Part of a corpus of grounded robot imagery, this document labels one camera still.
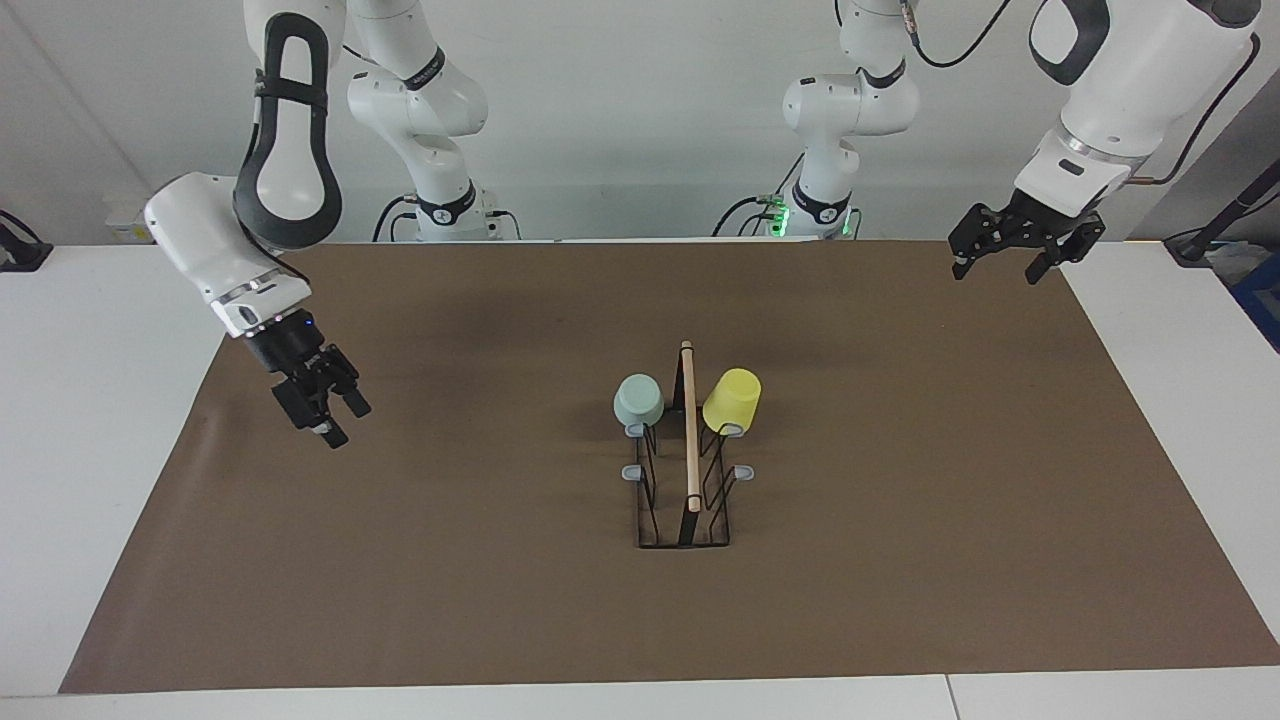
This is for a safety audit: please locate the blue box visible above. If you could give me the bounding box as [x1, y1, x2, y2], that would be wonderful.
[1230, 250, 1280, 353]

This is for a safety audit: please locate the black stand with pole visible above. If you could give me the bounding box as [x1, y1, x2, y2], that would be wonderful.
[1163, 158, 1280, 268]

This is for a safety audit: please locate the black wire cup rack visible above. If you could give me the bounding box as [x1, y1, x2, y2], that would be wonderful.
[622, 340, 756, 550]

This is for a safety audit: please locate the pale green plastic cup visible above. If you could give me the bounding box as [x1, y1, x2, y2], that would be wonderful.
[613, 373, 666, 428]

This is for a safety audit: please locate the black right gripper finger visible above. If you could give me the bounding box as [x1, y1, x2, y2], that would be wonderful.
[320, 346, 373, 421]
[272, 380, 351, 451]

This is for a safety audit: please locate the white power box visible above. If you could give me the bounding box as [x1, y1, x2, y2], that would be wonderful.
[105, 205, 161, 244]

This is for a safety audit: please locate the brown table mat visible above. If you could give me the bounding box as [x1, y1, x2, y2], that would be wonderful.
[58, 240, 1280, 695]

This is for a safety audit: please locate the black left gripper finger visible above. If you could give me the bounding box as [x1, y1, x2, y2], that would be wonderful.
[1023, 220, 1107, 286]
[948, 203, 1005, 281]

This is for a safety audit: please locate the black clamp base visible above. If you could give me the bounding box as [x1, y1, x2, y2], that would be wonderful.
[0, 210, 54, 273]

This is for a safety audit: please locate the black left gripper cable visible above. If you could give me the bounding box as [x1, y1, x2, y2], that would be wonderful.
[1128, 33, 1263, 187]

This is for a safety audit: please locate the black arm base cable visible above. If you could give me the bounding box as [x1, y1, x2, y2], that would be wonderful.
[712, 155, 806, 238]

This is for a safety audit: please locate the yellow plastic cup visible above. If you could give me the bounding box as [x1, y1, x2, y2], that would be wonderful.
[702, 367, 763, 433]

